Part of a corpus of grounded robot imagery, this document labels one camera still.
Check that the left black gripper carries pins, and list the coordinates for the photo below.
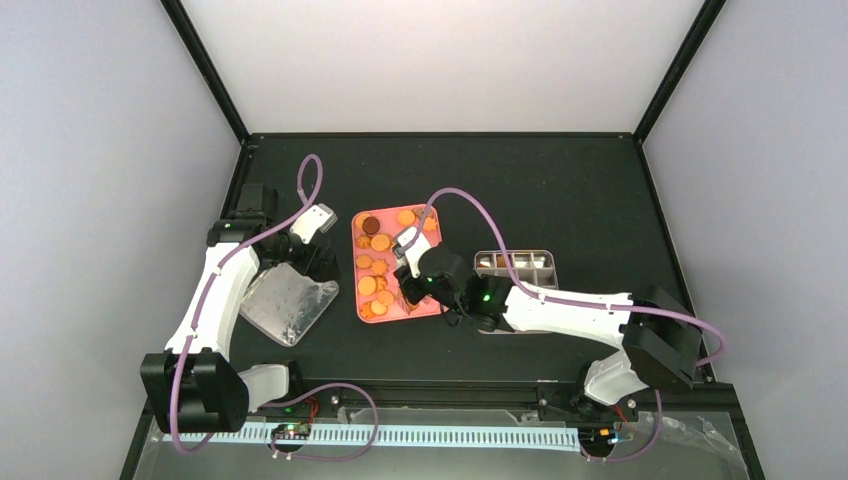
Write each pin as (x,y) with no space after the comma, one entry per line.
(318,270)

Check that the orange flower cookie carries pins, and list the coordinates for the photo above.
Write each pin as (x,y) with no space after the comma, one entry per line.
(430,224)

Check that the right base circuit board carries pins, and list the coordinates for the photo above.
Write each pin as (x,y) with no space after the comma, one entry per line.
(602,436)

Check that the left base circuit board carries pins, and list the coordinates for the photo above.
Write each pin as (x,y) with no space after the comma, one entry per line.
(291,432)

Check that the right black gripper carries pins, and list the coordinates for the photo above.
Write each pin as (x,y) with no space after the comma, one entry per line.
(411,293)

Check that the clear plastic tin lid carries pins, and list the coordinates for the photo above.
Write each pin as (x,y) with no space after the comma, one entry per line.
(284,305)

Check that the base circuit board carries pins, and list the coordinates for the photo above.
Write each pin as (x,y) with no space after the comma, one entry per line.
(602,436)
(291,432)

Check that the white slotted cable duct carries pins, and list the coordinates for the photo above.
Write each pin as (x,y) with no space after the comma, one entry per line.
(357,435)

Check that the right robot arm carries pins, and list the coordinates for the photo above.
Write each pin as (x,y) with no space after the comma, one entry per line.
(654,347)

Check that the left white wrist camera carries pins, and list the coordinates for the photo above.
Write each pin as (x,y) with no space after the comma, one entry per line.
(317,219)

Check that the round orange cracker cookie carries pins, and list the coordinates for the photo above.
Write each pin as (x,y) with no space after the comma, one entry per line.
(406,217)

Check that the pink cookie tray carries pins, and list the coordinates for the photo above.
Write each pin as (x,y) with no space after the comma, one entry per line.
(376,291)

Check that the large round sandwich cookie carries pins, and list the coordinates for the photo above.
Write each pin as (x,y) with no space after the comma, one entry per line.
(381,242)

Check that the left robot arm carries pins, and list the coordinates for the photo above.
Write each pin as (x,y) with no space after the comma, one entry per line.
(191,386)

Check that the dark chocolate round cookie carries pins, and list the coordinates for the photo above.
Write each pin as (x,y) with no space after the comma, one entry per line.
(371,225)

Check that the white divided cookie tin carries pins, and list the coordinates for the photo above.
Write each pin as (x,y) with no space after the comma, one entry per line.
(534,267)

